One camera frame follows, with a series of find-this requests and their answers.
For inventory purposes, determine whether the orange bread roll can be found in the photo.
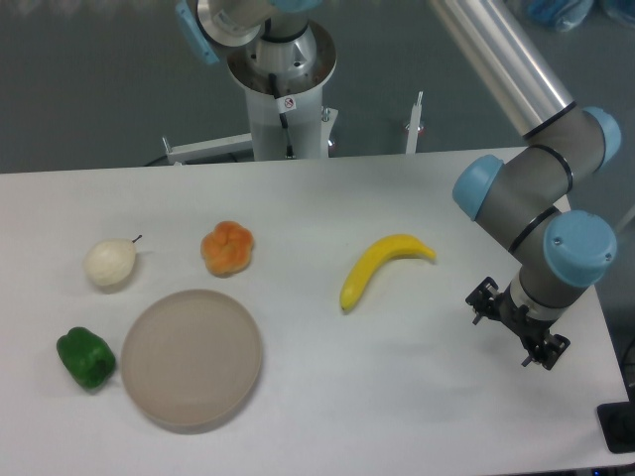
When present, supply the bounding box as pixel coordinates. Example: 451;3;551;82
200;221;255;277

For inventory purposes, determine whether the beige round plate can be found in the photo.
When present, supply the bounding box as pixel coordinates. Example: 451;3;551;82
120;290;263;433

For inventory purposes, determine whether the green bell pepper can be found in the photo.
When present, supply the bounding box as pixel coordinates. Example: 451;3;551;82
56;327;116;391

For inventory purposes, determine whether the blue plastic bag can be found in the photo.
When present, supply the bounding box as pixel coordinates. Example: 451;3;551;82
524;0;593;33

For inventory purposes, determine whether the yellow banana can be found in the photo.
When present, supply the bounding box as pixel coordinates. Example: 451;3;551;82
339;234;437;313

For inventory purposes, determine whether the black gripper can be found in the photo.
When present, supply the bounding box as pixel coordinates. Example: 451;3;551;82
465;277;571;370

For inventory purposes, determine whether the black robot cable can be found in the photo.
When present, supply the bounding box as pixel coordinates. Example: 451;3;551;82
267;72;297;160

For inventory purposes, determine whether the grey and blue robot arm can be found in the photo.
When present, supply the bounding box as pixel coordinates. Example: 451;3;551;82
176;1;621;369

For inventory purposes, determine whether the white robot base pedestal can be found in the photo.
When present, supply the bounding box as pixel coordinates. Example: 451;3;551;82
228;21;336;162

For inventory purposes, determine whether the white metal bracket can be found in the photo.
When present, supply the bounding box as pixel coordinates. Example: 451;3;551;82
162;133;252;165

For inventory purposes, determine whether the white pear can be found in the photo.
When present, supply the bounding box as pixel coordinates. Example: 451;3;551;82
82;235;142;288

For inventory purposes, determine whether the black device at table edge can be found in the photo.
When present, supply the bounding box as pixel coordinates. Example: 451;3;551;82
596;402;634;454

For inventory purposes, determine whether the white upright post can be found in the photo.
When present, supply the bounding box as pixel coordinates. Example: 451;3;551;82
405;91;424;155

